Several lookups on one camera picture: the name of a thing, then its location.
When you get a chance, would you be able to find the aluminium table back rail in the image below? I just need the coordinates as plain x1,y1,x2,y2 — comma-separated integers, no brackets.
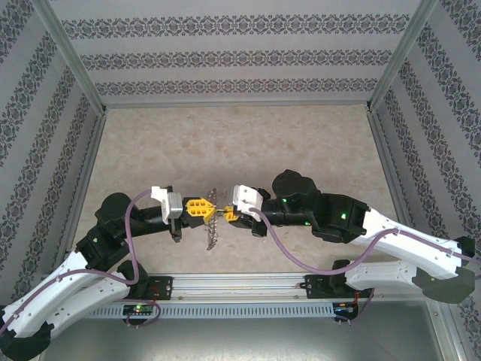
103,100,371,111

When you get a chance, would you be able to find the metal disc keyring with hooks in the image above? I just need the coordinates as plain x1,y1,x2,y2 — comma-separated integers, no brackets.
204,187,221,252

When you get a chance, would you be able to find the left circuit board green light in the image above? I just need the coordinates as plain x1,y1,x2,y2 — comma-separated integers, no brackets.
123,304,155,315

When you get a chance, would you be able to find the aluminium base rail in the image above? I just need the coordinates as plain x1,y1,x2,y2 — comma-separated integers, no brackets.
89,272,444,304

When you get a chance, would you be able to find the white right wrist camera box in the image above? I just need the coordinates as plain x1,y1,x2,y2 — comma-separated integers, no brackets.
226,184,266,217

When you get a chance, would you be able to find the aluminium table side rail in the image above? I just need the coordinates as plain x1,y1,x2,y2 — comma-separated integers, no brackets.
62,111,108,256
366,108,410,226

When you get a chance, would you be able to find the grey slotted cable duct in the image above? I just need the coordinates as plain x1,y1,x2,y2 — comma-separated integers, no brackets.
89,302,358,320

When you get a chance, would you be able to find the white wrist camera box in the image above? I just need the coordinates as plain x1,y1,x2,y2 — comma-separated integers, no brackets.
150,186,184,226
226,184,266,217

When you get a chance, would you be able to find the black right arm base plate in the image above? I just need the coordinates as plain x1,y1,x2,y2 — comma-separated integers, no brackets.
304,273,375,300

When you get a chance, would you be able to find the aluminium frame post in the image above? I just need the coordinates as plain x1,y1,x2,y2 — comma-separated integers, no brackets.
29,0,108,114
366,0,440,112

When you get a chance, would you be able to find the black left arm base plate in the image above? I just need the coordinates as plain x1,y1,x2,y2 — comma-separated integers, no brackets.
123,275,174,302

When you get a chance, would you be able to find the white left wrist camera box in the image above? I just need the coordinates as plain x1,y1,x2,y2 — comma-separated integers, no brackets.
150,186,184,226

